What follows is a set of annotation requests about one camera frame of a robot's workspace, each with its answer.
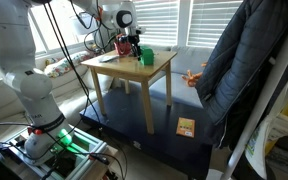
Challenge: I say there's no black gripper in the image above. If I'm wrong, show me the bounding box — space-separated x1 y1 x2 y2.
118 32 143 62

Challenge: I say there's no green lunchbox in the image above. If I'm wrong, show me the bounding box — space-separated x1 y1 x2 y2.
139 45 156 66

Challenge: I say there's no light wooden square table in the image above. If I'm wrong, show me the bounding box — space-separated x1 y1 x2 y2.
80 48 178 135

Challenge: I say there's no red plant pot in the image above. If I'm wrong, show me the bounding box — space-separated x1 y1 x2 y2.
113 33 133 57

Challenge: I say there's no flat grey cloth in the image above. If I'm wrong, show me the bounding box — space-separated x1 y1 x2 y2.
98 55 119 64

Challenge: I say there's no white window blind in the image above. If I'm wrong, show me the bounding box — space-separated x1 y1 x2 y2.
132 0 180 47
186 0 244 49

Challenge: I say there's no grey sofa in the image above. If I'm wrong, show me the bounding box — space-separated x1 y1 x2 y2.
0 42 215 141

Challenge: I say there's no floral pattern pillow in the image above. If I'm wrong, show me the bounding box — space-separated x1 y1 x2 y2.
43 50 92 79

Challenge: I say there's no dark blue low table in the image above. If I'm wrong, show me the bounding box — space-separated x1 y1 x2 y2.
79 87 218 180

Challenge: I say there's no small yellow box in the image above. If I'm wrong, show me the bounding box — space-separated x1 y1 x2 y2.
175 116 196 139

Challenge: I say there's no dark blue puffer jacket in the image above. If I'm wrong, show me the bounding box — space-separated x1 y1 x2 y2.
195 0 288 149

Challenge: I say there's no white rack pole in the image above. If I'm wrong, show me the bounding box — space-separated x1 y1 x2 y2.
206 13 288 180

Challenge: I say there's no white printed plastic bag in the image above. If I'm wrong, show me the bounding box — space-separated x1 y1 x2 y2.
244 113 288 180

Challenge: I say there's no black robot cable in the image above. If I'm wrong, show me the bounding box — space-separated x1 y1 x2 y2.
43 0 129 178

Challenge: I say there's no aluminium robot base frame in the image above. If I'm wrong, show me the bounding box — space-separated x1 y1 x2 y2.
0 125 120 180

